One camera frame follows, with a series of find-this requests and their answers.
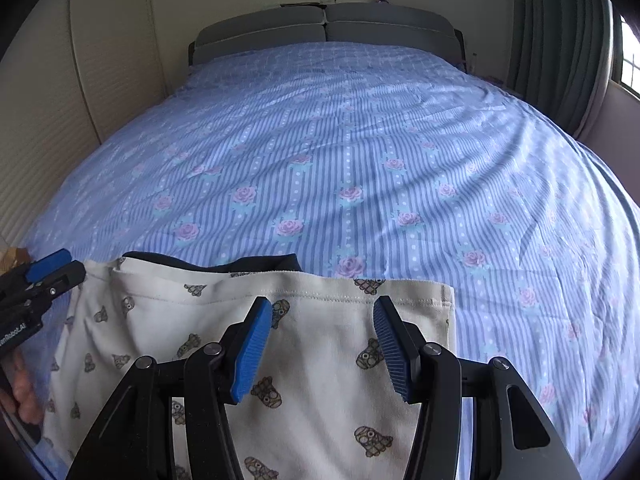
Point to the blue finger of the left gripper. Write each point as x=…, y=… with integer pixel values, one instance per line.
x=21, y=295
x=47, y=262

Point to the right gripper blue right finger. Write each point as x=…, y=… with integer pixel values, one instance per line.
x=427, y=374

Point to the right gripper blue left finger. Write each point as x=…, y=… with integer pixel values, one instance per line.
x=221, y=374

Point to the white patterned polo shirt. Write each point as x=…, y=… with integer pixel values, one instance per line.
x=283, y=373

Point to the person's left hand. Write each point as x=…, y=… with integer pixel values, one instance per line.
x=20, y=398

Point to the blue striped floral duvet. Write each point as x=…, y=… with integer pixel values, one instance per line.
x=322, y=176

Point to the beige louvered wardrobe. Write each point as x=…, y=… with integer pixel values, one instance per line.
x=75, y=72

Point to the grey padded headboard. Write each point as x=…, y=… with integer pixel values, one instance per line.
x=360, y=22

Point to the window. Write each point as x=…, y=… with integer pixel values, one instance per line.
x=625, y=56

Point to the green curtain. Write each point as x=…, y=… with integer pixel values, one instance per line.
x=561, y=59

